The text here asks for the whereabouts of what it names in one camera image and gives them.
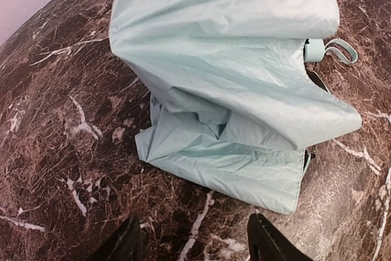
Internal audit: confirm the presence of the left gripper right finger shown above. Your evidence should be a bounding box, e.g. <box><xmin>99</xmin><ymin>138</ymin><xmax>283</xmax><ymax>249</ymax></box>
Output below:
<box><xmin>247</xmin><ymin>213</ymin><xmax>313</xmax><ymax>261</ymax></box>

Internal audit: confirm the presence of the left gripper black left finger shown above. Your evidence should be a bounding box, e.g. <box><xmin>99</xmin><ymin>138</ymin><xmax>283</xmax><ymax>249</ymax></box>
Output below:
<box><xmin>87</xmin><ymin>216</ymin><xmax>143</xmax><ymax>261</ymax></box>

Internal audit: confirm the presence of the black and mint umbrella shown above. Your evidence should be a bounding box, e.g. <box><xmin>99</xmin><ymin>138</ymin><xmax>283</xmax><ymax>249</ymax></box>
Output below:
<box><xmin>109</xmin><ymin>0</ymin><xmax>362</xmax><ymax>215</ymax></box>

